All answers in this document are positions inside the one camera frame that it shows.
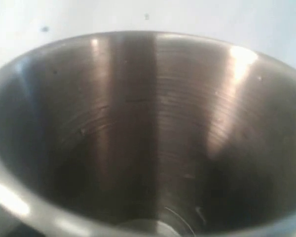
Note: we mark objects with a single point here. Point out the stainless steel cup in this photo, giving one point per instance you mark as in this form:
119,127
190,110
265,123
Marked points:
148,134

